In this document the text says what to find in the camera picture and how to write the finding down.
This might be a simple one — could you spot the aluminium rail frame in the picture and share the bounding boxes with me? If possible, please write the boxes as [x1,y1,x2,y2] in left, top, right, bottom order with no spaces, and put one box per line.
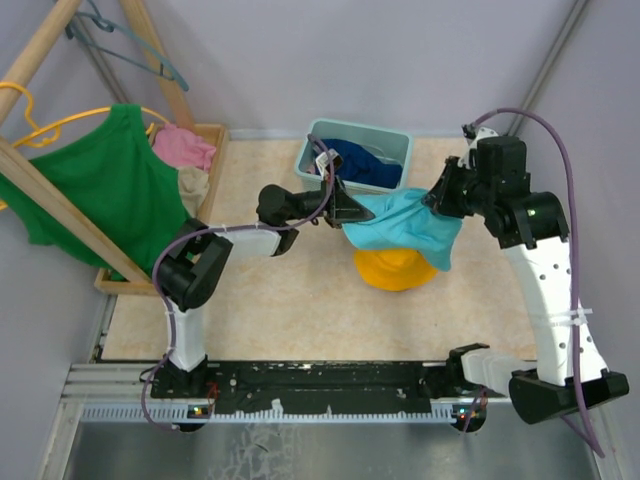
[59,359,601,426]

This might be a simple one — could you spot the yellow hanger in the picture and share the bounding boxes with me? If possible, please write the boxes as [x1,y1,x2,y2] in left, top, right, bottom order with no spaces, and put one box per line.
[0,81,169,211]

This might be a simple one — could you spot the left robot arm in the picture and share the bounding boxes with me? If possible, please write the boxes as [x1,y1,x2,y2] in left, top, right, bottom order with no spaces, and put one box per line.
[152,178,374,397]

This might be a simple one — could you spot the orange bucket hat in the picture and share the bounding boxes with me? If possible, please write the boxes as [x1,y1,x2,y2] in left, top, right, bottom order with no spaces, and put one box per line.
[353,249,438,292]

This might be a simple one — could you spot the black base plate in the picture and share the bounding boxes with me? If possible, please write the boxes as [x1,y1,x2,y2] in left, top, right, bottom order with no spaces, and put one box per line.
[151,360,480,416]

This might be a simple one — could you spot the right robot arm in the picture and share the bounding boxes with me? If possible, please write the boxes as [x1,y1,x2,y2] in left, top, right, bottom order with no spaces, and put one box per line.
[424,132,629,424]

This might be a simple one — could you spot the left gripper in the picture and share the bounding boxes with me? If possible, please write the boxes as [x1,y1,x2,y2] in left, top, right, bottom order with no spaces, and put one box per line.
[286,173,375,229]

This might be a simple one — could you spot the dark blue bucket hat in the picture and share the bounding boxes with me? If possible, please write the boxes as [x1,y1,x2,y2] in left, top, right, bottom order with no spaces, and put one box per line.
[322,138,402,189]

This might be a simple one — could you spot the turquoise bucket hat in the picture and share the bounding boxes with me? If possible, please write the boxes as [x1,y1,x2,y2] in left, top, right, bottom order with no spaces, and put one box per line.
[343,188,462,271]

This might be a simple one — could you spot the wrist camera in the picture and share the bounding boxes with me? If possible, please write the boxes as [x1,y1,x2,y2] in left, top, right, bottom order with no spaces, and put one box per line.
[314,150,343,177]
[459,123,499,165]

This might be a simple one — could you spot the grey-blue hanger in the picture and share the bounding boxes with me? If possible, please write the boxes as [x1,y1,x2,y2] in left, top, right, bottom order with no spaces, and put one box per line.
[64,9,191,92]

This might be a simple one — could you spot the light teal plastic bin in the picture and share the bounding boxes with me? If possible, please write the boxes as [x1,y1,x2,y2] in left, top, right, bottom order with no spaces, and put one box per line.
[293,118,416,197]

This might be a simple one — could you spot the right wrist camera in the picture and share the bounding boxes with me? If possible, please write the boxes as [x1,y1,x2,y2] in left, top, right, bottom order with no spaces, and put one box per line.
[459,123,499,165]

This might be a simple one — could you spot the wooden clothes rack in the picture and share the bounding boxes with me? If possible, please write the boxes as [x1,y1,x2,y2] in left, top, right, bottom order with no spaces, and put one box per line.
[1,1,229,296]

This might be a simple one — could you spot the green shirt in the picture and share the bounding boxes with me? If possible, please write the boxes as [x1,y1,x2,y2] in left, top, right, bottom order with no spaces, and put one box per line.
[30,104,191,273]

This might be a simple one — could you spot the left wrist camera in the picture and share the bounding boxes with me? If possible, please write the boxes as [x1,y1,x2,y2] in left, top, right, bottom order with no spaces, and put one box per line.
[314,150,343,177]

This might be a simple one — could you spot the pink cloth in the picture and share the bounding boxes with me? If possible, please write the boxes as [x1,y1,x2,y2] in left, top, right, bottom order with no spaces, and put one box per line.
[152,124,217,172]

